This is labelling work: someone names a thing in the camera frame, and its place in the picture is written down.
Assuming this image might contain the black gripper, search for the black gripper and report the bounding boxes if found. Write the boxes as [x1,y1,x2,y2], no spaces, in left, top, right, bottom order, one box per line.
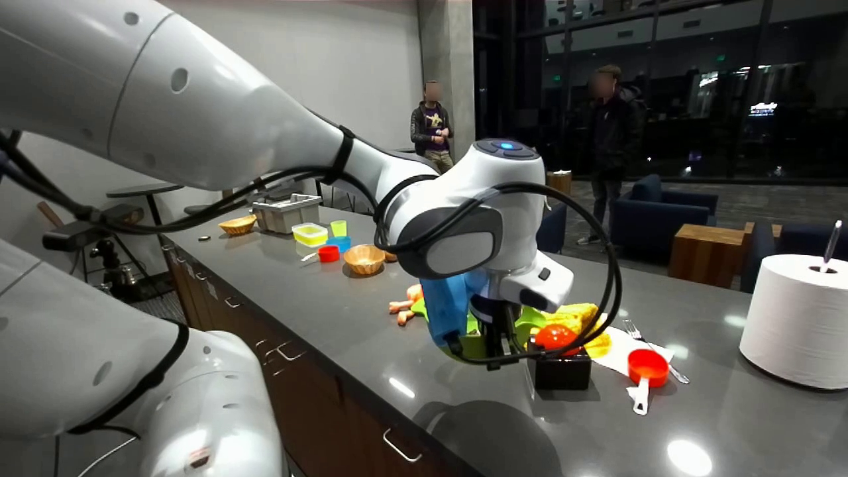
[466,295,535,374]

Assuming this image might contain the yellow shallow bowl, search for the yellow shallow bowl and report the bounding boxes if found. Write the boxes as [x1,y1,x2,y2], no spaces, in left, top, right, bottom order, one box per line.
[218,212,260,238]

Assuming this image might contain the orange toy tomato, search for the orange toy tomato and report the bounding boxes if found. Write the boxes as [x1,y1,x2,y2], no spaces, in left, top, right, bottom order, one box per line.
[533,325,584,359]

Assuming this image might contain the black box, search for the black box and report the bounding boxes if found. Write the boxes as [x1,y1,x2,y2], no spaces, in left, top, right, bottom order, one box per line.
[529,347,594,394]

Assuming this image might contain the orange pink toy chicken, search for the orange pink toy chicken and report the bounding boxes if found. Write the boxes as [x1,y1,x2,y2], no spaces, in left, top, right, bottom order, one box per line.
[386,282,430,330]

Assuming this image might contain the white cloth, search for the white cloth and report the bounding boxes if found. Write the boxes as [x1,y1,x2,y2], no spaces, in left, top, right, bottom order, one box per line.
[589,325,691,388]

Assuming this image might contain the dark blue sofa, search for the dark blue sofa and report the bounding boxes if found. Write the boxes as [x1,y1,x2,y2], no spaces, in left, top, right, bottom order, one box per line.
[533,203,569,254]

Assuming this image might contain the brown cardboard box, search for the brown cardboard box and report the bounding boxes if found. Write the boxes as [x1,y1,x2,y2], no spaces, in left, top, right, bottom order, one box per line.
[544,167,574,196]

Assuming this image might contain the green and blue cup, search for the green and blue cup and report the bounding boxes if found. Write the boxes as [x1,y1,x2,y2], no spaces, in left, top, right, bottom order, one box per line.
[329,219,353,254]

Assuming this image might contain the dark blue armchair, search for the dark blue armchair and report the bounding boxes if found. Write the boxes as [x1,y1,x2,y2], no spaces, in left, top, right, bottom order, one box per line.
[610,172,721,268]
[740,219,848,297]

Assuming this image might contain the yellow plastic container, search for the yellow plastic container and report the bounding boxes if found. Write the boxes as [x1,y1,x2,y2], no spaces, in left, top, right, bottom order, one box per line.
[288,220,332,250]

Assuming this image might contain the wooden cube side table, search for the wooden cube side table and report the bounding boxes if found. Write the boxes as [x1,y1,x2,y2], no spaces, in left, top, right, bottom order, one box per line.
[667,220,751,289]

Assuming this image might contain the bearded person in black shirt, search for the bearded person in black shirt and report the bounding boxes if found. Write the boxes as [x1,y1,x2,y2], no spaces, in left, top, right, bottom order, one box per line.
[410,81,458,175]

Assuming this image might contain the brown wooden counter cabinet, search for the brown wooden counter cabinet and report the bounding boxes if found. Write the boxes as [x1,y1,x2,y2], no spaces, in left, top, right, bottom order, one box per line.
[162,242,479,477]

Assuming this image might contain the person in dark jacket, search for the person in dark jacket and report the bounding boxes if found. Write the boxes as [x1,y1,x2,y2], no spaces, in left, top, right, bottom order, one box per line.
[580,61,650,260]

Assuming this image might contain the metal baking pan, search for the metal baking pan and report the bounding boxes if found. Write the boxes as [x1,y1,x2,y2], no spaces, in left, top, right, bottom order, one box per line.
[251,191,324,236]

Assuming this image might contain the white paper towel roll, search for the white paper towel roll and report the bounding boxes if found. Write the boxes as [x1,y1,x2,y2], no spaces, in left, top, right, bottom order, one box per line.
[736,252,848,394]

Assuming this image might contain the metal paper towel rod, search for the metal paper towel rod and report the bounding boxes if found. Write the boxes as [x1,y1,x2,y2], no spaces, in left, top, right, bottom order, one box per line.
[818,219,848,274]

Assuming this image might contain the red white-handled measuring cup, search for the red white-handled measuring cup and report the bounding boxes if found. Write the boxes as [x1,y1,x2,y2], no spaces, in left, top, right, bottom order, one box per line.
[625,347,672,420]

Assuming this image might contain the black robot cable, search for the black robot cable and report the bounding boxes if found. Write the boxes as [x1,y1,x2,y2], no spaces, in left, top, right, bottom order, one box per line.
[0,130,625,370]

